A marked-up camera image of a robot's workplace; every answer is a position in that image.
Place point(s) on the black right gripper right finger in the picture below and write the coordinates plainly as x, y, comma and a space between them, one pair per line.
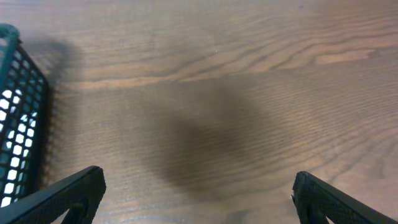
319, 202

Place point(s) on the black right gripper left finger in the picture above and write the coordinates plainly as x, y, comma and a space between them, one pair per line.
77, 196

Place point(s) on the dark green plastic basket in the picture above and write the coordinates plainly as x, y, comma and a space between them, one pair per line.
24, 101

